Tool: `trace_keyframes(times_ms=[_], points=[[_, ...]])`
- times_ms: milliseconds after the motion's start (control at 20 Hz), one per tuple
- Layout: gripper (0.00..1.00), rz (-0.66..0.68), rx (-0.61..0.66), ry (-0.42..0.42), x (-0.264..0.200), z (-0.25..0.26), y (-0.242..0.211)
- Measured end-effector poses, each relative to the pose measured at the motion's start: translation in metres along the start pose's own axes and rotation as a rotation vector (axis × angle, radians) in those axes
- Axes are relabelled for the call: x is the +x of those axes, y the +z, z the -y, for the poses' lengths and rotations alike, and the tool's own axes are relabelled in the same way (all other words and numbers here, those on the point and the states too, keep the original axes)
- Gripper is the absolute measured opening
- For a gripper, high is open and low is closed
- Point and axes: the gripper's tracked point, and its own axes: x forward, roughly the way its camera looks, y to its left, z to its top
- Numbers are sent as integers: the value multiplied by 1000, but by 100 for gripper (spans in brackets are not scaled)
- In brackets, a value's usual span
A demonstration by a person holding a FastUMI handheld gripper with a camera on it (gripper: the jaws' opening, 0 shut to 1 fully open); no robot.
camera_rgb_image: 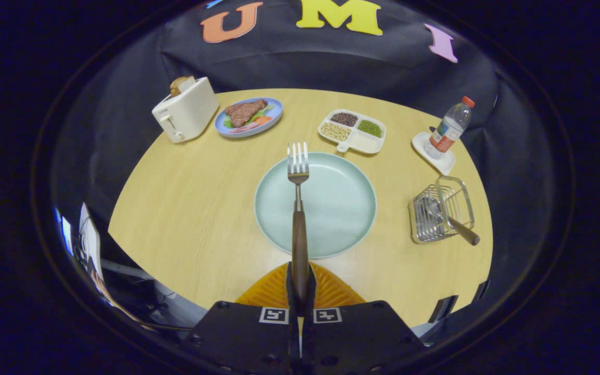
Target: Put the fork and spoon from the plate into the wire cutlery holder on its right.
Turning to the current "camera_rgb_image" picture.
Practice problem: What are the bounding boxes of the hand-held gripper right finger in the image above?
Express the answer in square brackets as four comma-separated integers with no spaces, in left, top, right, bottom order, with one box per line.
[300,262,426,375]

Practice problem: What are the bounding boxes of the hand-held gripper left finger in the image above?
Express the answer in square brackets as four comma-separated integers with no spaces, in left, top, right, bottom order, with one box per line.
[183,262,301,375]

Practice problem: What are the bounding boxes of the wooden handled metal fork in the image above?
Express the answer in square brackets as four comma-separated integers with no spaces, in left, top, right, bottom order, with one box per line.
[286,142,311,303]

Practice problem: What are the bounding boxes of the wooden handled metal spoon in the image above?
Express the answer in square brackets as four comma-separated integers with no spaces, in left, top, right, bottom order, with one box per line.
[425,198,481,246]

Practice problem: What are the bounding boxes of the light green plate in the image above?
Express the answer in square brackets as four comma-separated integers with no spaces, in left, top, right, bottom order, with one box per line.
[254,152,378,259]

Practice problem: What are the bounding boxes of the white square coaster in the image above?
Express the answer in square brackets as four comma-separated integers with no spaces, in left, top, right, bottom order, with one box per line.
[411,131,456,176]

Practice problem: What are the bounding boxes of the white divided bean tray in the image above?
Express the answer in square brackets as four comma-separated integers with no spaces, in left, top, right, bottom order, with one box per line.
[318,109,387,155]

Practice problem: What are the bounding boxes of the brown steak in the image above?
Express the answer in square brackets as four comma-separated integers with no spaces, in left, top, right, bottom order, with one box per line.
[225,99,268,128]

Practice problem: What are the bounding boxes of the blue plate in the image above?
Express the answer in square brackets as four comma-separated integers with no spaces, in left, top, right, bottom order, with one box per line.
[214,97,284,138]

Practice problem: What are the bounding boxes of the clear plastic water bottle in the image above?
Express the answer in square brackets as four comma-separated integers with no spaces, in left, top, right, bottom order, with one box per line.
[424,96,476,160]

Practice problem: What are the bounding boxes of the white toaster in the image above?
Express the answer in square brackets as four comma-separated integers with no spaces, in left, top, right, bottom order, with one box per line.
[152,77,220,144]

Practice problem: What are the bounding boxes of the toasted bread slice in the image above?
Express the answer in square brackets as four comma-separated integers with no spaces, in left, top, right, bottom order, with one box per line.
[169,76,196,97]

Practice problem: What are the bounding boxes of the metal wire basket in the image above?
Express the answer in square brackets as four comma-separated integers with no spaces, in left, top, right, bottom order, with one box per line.
[409,176,476,244]

